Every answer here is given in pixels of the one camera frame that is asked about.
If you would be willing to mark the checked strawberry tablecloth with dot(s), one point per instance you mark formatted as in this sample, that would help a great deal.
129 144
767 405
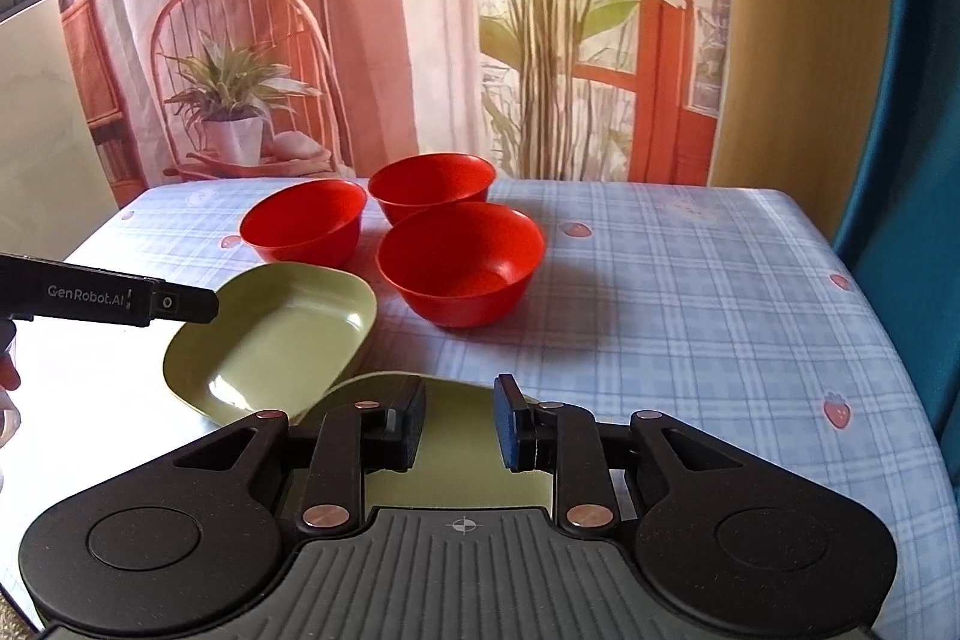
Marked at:
675 310

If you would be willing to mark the white board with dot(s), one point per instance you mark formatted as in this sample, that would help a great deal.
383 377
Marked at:
45 145

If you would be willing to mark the teal curtain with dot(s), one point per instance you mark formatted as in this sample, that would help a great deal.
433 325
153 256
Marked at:
922 123

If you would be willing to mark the yellow curtain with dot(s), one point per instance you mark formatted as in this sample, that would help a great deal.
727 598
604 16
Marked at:
795 25

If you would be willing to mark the deep green plate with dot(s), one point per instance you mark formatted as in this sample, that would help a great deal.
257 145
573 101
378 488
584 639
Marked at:
285 340

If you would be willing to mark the printed backdrop cloth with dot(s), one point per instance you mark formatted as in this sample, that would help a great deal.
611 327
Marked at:
420 10

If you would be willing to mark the person's left hand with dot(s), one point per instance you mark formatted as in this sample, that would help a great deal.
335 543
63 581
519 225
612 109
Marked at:
6 366

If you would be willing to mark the red bowl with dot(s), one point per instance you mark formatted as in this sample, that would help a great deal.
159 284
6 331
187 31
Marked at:
431 183
461 269
304 224

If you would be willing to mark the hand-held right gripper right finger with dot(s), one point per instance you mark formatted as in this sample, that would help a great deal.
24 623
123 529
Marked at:
509 434

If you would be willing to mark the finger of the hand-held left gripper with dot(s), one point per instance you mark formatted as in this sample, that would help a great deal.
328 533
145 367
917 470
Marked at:
187 304

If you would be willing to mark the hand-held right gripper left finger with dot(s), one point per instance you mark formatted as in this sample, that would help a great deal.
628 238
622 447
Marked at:
412 431

